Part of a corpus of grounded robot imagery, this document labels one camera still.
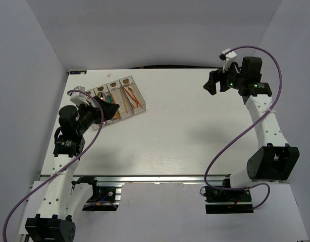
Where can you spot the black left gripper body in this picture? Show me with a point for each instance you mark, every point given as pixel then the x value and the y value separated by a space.
pixel 88 116

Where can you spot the orange plastic fork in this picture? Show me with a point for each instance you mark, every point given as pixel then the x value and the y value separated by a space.
pixel 132 92
pixel 132 95

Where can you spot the teal plastic spoon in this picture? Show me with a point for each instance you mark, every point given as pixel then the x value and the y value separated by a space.
pixel 109 99

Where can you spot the orange plastic chopstick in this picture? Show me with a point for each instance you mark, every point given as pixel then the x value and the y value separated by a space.
pixel 114 100
pixel 123 101

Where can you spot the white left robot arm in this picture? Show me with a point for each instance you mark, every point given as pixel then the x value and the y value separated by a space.
pixel 65 197

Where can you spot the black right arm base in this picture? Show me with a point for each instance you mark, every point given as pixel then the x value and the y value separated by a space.
pixel 226 202

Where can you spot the silver metal spoon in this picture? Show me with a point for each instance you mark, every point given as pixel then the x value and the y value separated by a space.
pixel 102 96

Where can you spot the blue label sticker left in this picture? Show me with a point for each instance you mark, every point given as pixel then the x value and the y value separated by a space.
pixel 78 72

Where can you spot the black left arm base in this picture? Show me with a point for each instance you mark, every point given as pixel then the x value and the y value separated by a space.
pixel 105 196

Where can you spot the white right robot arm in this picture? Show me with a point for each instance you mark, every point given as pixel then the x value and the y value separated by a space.
pixel 275 158

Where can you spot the clear four-compartment organizer tray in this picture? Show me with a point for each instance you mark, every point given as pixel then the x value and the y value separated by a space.
pixel 115 87

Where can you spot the orange plastic spoon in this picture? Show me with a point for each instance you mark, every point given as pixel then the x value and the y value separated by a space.
pixel 116 115

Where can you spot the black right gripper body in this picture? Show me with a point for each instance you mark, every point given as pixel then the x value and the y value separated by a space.
pixel 230 79

